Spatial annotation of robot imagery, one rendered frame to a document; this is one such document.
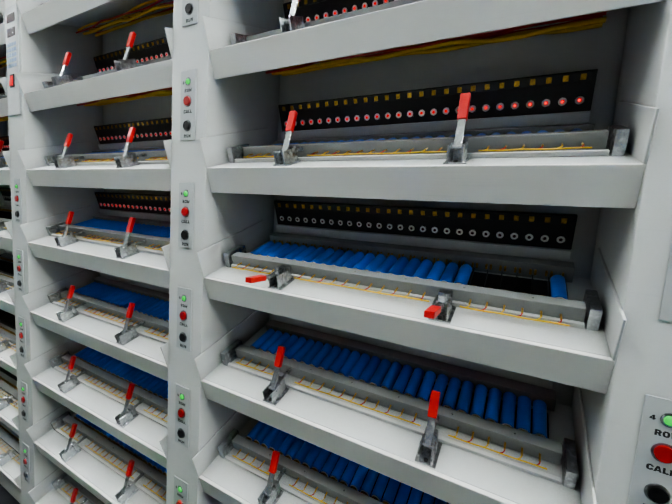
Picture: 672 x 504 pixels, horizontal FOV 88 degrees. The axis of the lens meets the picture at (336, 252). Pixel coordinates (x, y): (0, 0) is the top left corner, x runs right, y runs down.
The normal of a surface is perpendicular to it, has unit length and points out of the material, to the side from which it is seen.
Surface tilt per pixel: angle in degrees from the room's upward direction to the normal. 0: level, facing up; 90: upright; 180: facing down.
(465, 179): 109
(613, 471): 90
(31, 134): 90
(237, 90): 90
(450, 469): 19
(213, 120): 90
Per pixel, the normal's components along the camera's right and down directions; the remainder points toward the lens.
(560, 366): -0.47, 0.38
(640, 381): -0.47, 0.06
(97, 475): -0.09, -0.92
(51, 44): 0.88, 0.11
